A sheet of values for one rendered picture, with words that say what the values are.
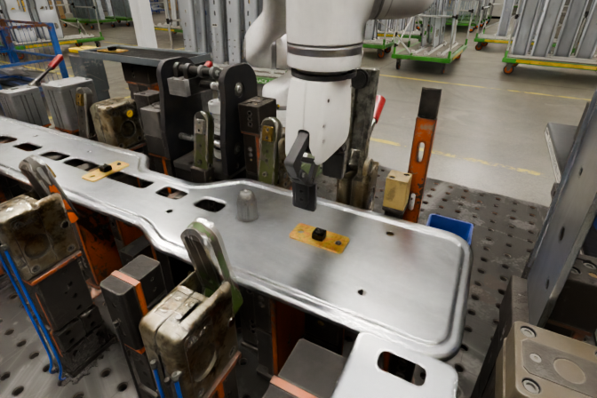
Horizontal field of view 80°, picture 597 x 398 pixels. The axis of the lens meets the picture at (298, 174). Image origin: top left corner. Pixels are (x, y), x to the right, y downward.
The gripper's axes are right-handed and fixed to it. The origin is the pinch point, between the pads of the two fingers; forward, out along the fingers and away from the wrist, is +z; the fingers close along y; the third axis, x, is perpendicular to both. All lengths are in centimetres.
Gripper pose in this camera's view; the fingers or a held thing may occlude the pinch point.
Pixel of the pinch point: (319, 185)
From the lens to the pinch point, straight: 48.5
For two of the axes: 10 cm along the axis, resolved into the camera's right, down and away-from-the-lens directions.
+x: 8.9, 2.2, -4.1
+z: 0.0, 8.8, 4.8
